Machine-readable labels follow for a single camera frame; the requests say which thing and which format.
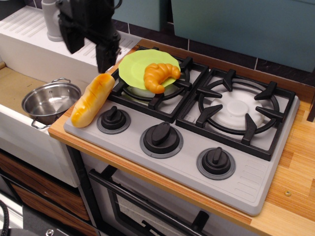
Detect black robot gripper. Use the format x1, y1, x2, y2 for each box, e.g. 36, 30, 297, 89
56, 0, 121, 73

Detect toy bread loaf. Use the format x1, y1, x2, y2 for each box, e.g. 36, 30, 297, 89
70, 73, 115, 128

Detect orange toy croissant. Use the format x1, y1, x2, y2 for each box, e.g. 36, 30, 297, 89
143, 63, 181, 94

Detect light green plastic plate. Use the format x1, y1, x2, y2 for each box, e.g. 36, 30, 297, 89
119, 49, 181, 89

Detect white toy sink unit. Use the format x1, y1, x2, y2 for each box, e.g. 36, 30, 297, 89
0, 5, 142, 188

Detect small steel pot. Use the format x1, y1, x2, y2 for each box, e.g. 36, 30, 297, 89
21, 78, 81, 129

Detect grey toy faucet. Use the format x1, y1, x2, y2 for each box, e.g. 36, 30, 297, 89
41, 0, 63, 42

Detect black left stove knob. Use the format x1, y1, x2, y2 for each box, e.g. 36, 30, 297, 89
97, 106, 131, 135

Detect black stove knob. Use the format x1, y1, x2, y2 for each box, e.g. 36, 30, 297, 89
97, 106, 131, 135
140, 121, 184, 159
196, 147, 236, 180

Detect white left burner cap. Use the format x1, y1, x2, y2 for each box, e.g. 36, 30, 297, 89
124, 85, 183, 102

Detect white burner cap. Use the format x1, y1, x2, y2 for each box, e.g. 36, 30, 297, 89
124, 85, 183, 102
210, 88, 264, 130

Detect black left burner grate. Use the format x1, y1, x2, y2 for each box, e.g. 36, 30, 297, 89
109, 47, 209, 122

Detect black burner grate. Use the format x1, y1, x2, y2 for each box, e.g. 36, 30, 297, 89
109, 47, 209, 122
176, 68, 300, 161

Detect black middle stove knob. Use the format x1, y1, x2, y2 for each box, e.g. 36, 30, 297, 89
140, 121, 184, 159

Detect wooden drawer fronts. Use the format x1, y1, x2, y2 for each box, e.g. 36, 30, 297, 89
0, 150, 97, 236

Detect white right burner cap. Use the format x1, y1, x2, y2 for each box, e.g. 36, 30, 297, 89
210, 88, 264, 130

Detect black right burner grate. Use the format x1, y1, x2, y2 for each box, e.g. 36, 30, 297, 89
176, 68, 300, 161

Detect toy oven door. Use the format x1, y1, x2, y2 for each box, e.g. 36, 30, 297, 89
86, 164, 252, 236

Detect black right stove knob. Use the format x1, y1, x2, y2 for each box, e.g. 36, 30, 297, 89
196, 147, 236, 180

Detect grey toy stove top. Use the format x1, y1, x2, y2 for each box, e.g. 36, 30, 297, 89
63, 62, 300, 217

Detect black braided cable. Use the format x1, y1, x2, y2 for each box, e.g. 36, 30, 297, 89
0, 200, 10, 234

